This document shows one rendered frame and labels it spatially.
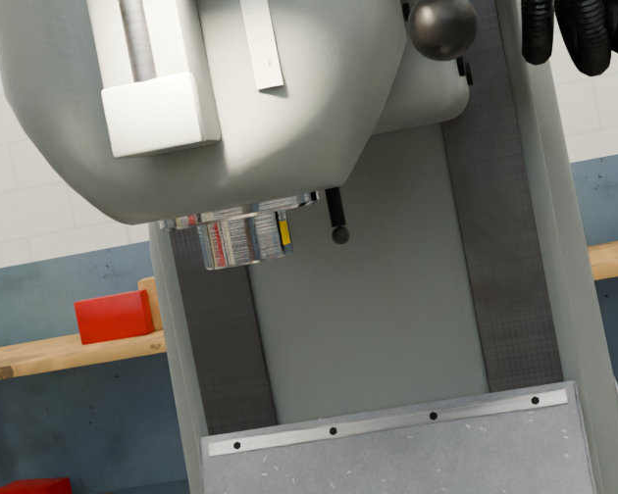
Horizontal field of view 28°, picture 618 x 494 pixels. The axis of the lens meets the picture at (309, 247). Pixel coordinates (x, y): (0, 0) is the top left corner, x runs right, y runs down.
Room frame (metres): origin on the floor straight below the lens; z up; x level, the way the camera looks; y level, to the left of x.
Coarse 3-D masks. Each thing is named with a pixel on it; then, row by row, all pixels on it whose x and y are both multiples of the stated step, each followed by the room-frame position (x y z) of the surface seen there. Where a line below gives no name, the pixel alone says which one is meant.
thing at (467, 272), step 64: (512, 0) 0.99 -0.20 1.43; (512, 64) 0.98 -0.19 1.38; (448, 128) 0.99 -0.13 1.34; (512, 128) 0.98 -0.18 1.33; (320, 192) 1.02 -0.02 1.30; (384, 192) 1.01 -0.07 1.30; (448, 192) 1.00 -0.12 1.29; (512, 192) 0.98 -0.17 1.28; (192, 256) 1.03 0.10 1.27; (320, 256) 1.02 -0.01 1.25; (384, 256) 1.01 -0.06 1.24; (448, 256) 1.00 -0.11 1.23; (512, 256) 0.98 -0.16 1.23; (576, 256) 1.01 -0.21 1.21; (192, 320) 1.03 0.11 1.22; (256, 320) 1.02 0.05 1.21; (320, 320) 1.02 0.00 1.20; (384, 320) 1.01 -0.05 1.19; (448, 320) 1.00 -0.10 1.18; (512, 320) 0.99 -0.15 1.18; (576, 320) 1.00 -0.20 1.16; (192, 384) 1.04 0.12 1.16; (256, 384) 1.03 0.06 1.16; (320, 384) 1.02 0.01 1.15; (384, 384) 1.01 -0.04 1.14; (448, 384) 1.00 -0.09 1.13; (512, 384) 0.99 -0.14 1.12; (192, 448) 1.06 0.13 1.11
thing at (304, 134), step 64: (0, 0) 0.58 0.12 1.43; (64, 0) 0.57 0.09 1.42; (256, 0) 0.55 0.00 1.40; (320, 0) 0.55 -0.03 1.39; (384, 0) 0.59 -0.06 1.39; (0, 64) 0.60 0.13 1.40; (64, 64) 0.57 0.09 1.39; (256, 64) 0.55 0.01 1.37; (320, 64) 0.56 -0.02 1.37; (384, 64) 0.60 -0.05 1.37; (64, 128) 0.57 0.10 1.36; (256, 128) 0.55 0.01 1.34; (320, 128) 0.57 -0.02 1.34; (128, 192) 0.57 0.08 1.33; (192, 192) 0.57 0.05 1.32; (256, 192) 0.57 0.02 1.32
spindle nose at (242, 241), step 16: (208, 224) 0.63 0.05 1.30; (224, 224) 0.62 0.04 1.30; (240, 224) 0.62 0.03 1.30; (256, 224) 0.62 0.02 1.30; (272, 224) 0.63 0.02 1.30; (288, 224) 0.64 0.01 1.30; (208, 240) 0.63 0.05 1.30; (224, 240) 0.63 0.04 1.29; (240, 240) 0.62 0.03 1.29; (256, 240) 0.62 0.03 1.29; (272, 240) 0.63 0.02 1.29; (208, 256) 0.63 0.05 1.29; (224, 256) 0.63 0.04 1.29; (240, 256) 0.62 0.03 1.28; (256, 256) 0.62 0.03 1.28; (272, 256) 0.63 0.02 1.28
